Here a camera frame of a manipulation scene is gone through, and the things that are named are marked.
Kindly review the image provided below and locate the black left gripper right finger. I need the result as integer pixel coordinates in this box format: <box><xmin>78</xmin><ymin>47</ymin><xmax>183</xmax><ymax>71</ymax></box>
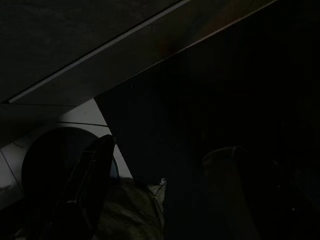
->
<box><xmin>201</xmin><ymin>146</ymin><xmax>283</xmax><ymax>240</ymax></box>

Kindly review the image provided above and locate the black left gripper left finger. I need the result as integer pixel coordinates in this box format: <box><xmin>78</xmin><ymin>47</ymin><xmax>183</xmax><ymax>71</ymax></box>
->
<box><xmin>39</xmin><ymin>134</ymin><xmax>116</xmax><ymax>240</ymax></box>

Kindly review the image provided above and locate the black round disc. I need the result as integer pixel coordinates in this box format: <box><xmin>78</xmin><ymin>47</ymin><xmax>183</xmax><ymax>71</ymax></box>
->
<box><xmin>21</xmin><ymin>126</ymin><xmax>120</xmax><ymax>201</ymax></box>

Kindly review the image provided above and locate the olive crumpled bag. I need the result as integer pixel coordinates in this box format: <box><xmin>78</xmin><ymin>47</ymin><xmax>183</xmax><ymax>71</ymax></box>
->
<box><xmin>94</xmin><ymin>176</ymin><xmax>168</xmax><ymax>240</ymax></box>

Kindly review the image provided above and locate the black floor mat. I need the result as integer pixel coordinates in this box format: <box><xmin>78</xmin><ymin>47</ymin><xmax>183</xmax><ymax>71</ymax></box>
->
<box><xmin>96</xmin><ymin>0</ymin><xmax>320</xmax><ymax>240</ymax></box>

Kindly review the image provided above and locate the grey drawer front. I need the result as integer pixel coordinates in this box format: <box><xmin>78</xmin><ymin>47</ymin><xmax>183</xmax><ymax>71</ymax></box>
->
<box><xmin>0</xmin><ymin>0</ymin><xmax>278</xmax><ymax>106</ymax></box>
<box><xmin>0</xmin><ymin>0</ymin><xmax>186</xmax><ymax>103</ymax></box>

